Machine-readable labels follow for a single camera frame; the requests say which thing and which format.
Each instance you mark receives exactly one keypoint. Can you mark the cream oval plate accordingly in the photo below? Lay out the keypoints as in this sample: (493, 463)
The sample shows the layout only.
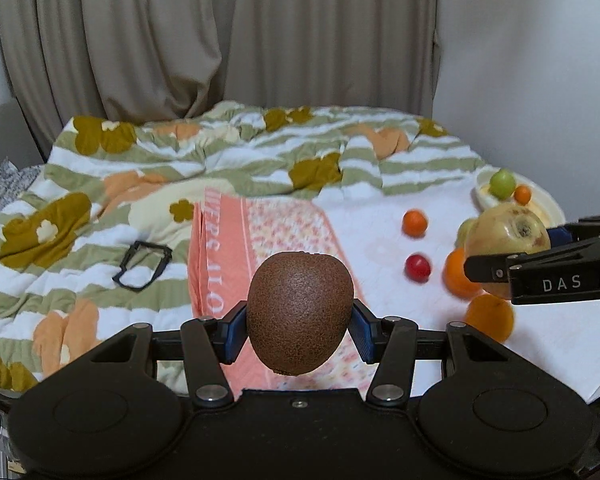
(545, 207)

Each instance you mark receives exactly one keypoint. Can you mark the yellow pear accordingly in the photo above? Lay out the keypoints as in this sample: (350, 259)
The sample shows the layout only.
(500, 232)

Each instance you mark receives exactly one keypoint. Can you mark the pink patterned towel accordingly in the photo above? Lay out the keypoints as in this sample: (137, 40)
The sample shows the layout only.
(280, 230)

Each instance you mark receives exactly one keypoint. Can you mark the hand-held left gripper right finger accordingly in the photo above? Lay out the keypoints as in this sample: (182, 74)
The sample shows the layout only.
(361, 334)

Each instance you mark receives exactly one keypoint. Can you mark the grey padded headboard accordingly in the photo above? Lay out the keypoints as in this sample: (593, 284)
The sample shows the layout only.
(7, 130)

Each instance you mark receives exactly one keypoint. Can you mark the brown kiwi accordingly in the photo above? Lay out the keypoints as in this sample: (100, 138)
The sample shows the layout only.
(300, 310)

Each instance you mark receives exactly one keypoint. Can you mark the red cherry tomato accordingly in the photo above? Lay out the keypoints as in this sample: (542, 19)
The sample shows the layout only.
(418, 266)

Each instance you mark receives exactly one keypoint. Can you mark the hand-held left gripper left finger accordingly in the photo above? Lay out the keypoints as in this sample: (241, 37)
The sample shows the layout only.
(235, 334)

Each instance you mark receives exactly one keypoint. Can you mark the floral striped blanket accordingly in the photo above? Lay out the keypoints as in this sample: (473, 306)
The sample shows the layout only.
(280, 160)

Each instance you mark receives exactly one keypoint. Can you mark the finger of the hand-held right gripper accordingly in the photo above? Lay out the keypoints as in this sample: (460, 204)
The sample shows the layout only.
(555, 280)
(587, 227)

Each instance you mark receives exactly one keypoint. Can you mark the white floral bed sheet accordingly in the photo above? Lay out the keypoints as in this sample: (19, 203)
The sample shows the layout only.
(545, 360)

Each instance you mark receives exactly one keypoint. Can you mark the black plastic frame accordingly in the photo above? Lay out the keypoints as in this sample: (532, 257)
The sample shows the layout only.
(155, 246)

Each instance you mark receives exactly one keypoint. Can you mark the small tangerine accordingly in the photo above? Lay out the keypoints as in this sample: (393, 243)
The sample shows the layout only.
(414, 223)
(522, 194)

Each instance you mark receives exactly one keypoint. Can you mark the grey speckled cloth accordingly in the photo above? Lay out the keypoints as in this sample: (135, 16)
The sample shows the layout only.
(10, 180)

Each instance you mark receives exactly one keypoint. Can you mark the orange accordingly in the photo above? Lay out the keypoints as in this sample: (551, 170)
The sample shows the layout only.
(455, 274)
(490, 317)

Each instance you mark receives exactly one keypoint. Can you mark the beige curtain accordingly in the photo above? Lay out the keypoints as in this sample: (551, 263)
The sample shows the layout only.
(180, 35)

